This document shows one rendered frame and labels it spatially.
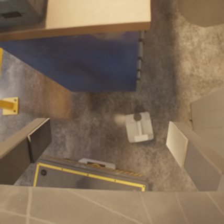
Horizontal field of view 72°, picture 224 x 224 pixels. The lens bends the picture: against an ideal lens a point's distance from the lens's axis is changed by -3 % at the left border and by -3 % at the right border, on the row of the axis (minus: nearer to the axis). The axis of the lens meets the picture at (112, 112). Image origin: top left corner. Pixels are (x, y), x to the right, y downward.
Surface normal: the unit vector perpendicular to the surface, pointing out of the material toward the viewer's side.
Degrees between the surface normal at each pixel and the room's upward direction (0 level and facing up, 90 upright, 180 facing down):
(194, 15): 0
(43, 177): 0
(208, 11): 0
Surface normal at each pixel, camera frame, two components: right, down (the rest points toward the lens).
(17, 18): -0.02, 0.99
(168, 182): -0.14, -0.11
